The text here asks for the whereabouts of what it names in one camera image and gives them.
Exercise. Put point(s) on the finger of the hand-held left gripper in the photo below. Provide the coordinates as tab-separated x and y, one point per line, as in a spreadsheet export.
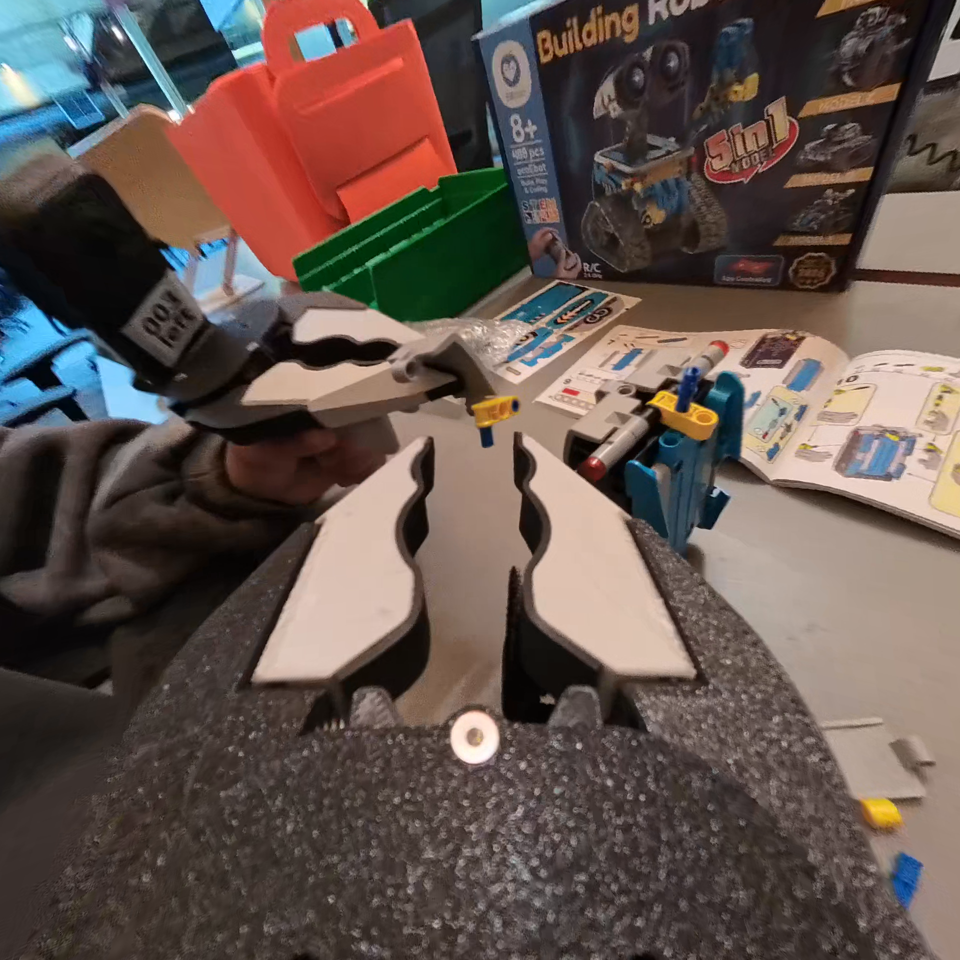
360	390
360	330

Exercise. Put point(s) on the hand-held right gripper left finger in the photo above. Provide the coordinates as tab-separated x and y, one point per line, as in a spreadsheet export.
338	600

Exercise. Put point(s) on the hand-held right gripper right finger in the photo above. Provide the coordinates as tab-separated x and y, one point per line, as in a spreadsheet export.
600	600

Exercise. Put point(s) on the yellow toy brick connector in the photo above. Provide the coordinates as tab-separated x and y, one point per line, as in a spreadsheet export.
492	407

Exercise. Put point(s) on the blue toy brick pin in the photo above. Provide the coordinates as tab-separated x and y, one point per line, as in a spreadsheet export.
486	435
905	879

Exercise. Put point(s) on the grey blue toy brick assembly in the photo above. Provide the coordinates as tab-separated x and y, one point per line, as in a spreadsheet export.
668	435

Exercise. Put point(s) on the brick instruction booklet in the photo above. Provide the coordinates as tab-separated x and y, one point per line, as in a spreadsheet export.
840	420

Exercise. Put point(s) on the grey desk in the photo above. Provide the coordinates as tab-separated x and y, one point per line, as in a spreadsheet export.
825	630

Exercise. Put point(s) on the person's left hand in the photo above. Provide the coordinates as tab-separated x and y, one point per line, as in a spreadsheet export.
308	465

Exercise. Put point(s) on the green plastic bin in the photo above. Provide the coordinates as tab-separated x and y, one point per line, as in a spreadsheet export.
420	248

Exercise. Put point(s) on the tan board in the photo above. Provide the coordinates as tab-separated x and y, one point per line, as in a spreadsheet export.
143	188

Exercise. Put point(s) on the blue sticker sheet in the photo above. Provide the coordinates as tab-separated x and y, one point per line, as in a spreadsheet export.
555	323

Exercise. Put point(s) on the orange plastic carrier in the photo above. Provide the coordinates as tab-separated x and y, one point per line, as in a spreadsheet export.
330	135

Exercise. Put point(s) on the toy robot kit box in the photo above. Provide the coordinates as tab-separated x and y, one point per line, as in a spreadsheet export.
705	135

